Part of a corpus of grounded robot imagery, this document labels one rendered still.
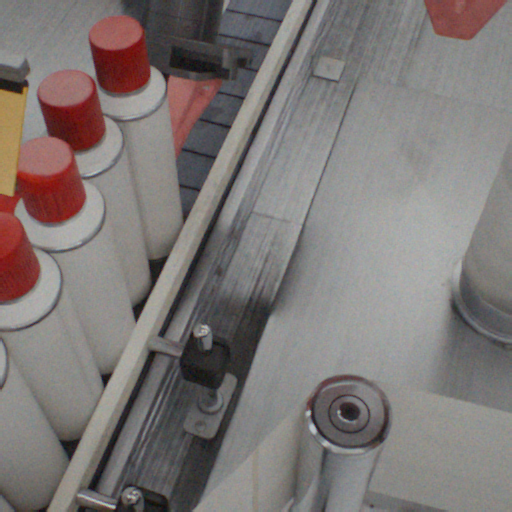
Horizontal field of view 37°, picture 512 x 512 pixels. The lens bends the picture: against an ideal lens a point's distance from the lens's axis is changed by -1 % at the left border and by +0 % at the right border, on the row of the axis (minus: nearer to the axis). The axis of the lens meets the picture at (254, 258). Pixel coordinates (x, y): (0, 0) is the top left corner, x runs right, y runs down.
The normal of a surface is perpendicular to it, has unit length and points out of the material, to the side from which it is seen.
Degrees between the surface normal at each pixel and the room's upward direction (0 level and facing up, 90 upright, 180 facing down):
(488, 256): 89
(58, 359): 90
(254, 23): 0
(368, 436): 0
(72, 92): 3
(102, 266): 90
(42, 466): 90
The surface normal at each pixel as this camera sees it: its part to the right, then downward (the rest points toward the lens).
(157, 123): 0.73, 0.56
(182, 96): -0.30, 0.57
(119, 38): -0.02, -0.60
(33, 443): 0.92, 0.32
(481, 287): -0.87, 0.40
